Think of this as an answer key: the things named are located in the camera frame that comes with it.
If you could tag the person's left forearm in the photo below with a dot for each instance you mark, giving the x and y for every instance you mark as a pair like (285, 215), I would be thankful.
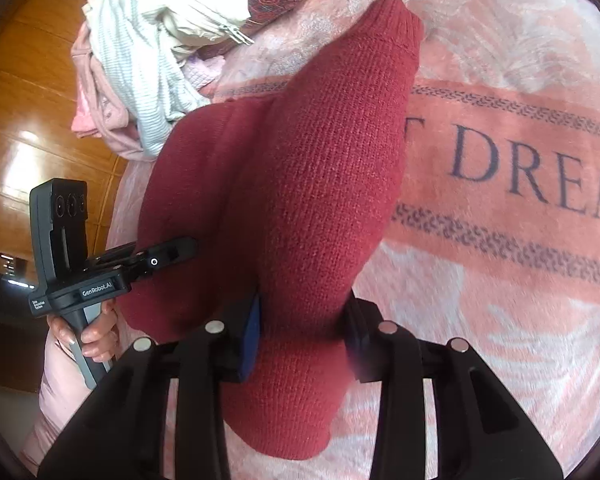
(55, 400)

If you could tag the pink printed blanket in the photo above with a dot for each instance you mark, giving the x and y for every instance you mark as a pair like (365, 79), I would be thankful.
(480, 335)

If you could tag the maroon knitted sweater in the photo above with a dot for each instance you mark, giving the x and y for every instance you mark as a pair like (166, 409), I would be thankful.
(320, 185)

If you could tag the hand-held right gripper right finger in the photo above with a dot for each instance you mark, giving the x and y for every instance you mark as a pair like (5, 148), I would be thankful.
(357, 350)

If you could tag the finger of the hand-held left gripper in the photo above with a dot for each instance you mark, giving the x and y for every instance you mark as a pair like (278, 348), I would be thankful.
(170, 251)

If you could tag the beige zippered garment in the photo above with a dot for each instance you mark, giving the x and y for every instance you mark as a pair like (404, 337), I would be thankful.
(200, 25)

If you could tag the person's left hand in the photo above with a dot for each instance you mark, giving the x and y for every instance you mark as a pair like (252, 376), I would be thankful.
(100, 342)

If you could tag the pale lilac garment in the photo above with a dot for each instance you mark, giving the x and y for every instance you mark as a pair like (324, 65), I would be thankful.
(205, 72)

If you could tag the pink garment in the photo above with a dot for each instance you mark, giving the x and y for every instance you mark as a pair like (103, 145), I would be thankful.
(100, 110)

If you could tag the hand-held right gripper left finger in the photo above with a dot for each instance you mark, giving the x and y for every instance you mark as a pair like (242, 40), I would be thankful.
(250, 340)

